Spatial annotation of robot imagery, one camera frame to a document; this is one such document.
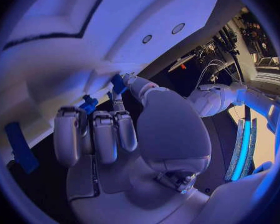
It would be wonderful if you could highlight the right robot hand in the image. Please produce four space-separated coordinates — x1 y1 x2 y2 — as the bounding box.
53 73 213 224

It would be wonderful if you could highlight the blue plug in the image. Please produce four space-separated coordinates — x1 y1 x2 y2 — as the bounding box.
79 94 100 115

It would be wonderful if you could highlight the white task board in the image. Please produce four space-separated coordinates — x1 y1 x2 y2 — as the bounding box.
0 0 225 166

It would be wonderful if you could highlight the glowing light bar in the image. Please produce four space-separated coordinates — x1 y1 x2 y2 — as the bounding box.
223 117 259 183

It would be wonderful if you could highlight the white cable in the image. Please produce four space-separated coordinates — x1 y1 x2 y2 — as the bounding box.
196 59 242 89
198 63 241 88

